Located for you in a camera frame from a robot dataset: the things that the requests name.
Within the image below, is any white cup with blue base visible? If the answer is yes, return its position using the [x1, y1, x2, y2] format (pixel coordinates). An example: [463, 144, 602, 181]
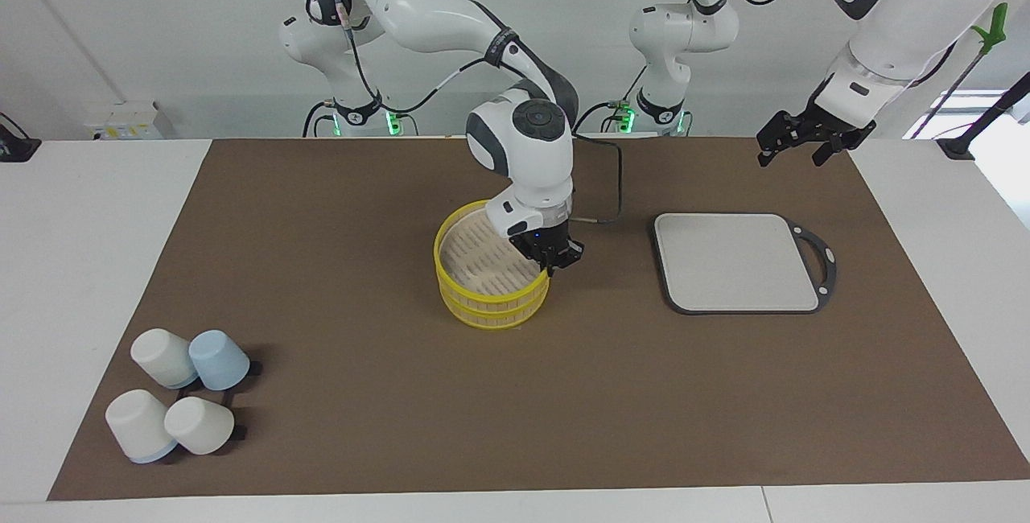
[105, 389, 179, 464]

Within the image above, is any white plastic cup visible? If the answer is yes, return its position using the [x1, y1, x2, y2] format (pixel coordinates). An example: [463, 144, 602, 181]
[164, 397, 236, 456]
[130, 328, 199, 389]

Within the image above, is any light blue plastic cup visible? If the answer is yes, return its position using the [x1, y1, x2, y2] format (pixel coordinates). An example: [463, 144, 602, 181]
[188, 330, 251, 392]

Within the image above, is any yellow-rimmed bamboo steamer basket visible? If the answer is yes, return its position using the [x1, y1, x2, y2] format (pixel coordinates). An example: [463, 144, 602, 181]
[439, 270, 551, 331]
[433, 200, 553, 304]

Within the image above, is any black base cable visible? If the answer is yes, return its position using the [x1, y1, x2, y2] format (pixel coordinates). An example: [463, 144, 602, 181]
[303, 100, 336, 138]
[572, 64, 649, 135]

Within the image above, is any grey cutting board, dark rim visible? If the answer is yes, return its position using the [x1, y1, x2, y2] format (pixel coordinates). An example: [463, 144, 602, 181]
[652, 212, 838, 316]

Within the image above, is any pole with green tip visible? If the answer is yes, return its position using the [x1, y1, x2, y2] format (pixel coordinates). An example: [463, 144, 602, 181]
[917, 3, 1010, 138]

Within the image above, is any black clamp mount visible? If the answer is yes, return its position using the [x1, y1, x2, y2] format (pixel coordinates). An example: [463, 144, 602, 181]
[0, 112, 42, 163]

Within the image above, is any brown table mat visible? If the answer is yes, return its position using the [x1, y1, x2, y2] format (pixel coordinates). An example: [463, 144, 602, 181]
[47, 137, 1030, 501]

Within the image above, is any white wall socket box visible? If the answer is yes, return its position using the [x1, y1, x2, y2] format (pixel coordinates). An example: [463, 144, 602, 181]
[84, 100, 175, 142]

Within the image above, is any black stand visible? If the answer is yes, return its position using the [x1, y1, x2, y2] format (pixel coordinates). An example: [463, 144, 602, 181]
[937, 72, 1030, 163]

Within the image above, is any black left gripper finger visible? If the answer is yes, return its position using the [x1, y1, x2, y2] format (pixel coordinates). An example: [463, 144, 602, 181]
[756, 113, 797, 167]
[811, 122, 878, 167]

